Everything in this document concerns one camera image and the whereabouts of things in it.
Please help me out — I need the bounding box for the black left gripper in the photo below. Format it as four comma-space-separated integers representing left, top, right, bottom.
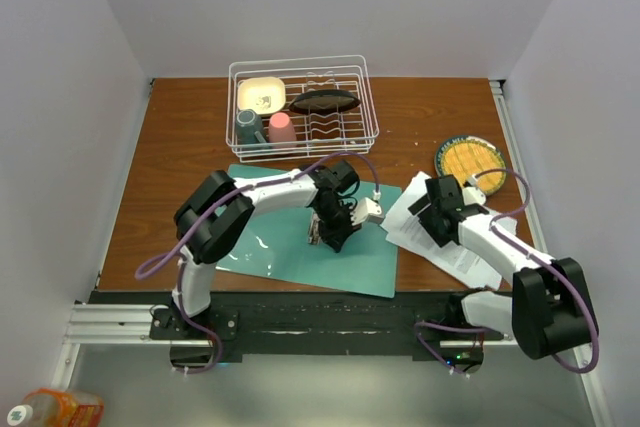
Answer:
313, 201, 361, 254

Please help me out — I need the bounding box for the teal file folder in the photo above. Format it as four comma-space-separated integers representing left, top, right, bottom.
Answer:
217, 164, 397, 298

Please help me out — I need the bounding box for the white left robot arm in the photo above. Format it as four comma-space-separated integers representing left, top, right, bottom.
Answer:
166, 160, 380, 342

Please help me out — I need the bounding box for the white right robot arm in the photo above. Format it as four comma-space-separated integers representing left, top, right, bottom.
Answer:
408, 175, 600, 374

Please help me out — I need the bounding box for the metal folder clip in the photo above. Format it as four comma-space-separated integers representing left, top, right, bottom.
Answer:
308, 212, 323, 245

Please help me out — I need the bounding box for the remaining printed paper stack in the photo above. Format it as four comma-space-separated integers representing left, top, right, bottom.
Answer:
381, 171, 502, 290

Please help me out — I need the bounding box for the yellow patterned round plate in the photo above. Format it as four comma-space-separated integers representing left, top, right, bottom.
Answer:
434, 135, 507, 196

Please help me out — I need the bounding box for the pink cup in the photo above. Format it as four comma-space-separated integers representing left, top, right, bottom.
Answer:
268, 112, 297, 148

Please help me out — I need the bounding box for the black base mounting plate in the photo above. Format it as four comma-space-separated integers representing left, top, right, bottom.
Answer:
148, 289, 505, 364

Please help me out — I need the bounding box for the dark brown oval plate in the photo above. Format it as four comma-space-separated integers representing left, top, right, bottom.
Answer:
288, 89, 361, 115

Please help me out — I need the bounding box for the grey-blue mug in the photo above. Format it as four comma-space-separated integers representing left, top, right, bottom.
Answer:
235, 109, 267, 145

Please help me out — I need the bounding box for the cream square bowl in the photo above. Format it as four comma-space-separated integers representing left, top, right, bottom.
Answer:
237, 77, 286, 116

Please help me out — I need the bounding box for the orange drink bottle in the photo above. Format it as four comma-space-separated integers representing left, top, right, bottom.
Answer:
6, 388, 105, 427

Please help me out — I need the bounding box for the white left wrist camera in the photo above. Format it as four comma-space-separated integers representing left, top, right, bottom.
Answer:
350, 197, 385, 226

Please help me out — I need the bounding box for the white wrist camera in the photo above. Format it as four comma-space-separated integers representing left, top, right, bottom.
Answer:
462, 183, 487, 206
350, 197, 385, 226

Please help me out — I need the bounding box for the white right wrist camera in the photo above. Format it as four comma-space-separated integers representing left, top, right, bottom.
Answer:
462, 183, 487, 206

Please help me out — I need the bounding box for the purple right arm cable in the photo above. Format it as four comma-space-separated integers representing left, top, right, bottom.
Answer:
413, 169, 601, 378

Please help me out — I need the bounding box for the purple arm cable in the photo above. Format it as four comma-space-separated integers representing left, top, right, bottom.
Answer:
134, 152, 384, 376
413, 169, 601, 378

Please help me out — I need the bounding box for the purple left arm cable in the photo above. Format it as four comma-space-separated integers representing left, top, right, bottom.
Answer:
134, 152, 384, 376

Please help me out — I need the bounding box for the right side aluminium rail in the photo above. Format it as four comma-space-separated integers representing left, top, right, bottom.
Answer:
488, 80, 548, 252

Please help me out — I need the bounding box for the white wire dish rack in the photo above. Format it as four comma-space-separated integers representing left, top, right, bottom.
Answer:
226, 54, 380, 162

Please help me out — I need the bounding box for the aluminium frame rail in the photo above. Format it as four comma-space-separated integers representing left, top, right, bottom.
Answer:
48, 299, 616, 427

